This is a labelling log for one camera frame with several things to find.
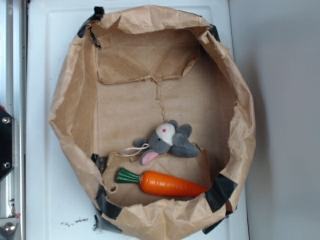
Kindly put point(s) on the gray plush animal toy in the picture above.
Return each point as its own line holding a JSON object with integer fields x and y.
{"x": 170, "y": 138}

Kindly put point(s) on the black mounting bracket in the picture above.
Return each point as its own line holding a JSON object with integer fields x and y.
{"x": 5, "y": 145}

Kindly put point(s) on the aluminium frame rail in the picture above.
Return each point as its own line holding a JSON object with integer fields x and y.
{"x": 13, "y": 76}

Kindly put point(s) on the orange plastic carrot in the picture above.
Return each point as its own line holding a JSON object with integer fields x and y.
{"x": 160, "y": 184}

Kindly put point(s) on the brown paper bag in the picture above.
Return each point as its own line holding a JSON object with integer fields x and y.
{"x": 129, "y": 71}

